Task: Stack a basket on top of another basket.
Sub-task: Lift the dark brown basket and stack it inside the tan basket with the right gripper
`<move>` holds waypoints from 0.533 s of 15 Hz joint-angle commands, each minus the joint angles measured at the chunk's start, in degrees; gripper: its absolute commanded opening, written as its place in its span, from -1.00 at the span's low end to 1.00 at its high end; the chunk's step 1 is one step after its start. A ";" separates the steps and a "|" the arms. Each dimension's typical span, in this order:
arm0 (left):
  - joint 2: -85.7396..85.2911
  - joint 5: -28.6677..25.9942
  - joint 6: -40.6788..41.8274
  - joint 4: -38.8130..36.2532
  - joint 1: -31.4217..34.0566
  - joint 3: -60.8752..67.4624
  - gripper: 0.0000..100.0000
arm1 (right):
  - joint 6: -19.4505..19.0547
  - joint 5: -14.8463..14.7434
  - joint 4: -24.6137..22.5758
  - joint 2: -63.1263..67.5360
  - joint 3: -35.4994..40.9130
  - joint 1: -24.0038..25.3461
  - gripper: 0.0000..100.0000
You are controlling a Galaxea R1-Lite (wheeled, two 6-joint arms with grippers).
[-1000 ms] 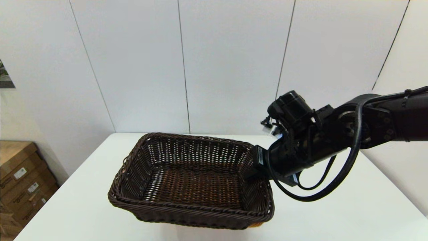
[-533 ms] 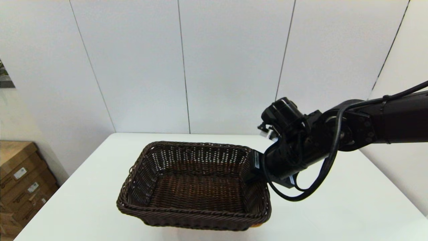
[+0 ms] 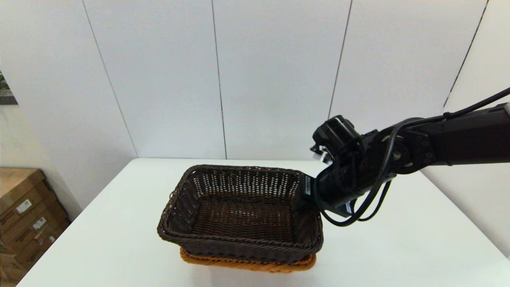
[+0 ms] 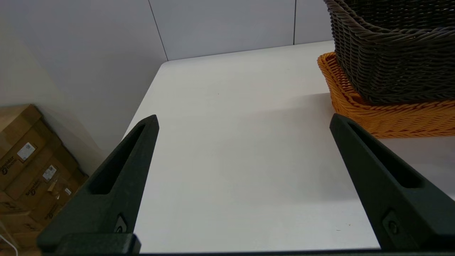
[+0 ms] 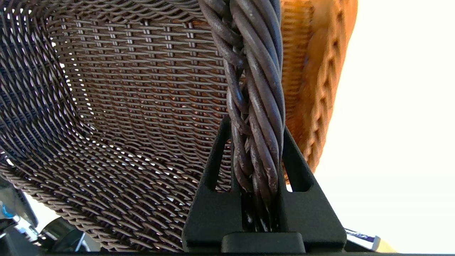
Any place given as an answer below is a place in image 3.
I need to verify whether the dark brown wicker basket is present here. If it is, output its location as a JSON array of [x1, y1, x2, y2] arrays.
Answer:
[[157, 164, 324, 263]]

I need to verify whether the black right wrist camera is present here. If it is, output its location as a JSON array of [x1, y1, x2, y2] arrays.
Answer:
[[310, 115, 362, 164]]

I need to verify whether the dark wall picture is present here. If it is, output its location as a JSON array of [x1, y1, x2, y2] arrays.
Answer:
[[0, 71, 19, 106]]

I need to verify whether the orange wicker basket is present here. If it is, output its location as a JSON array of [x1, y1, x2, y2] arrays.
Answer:
[[179, 247, 318, 274]]

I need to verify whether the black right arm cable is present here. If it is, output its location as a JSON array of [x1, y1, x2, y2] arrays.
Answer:
[[313, 87, 510, 228]]

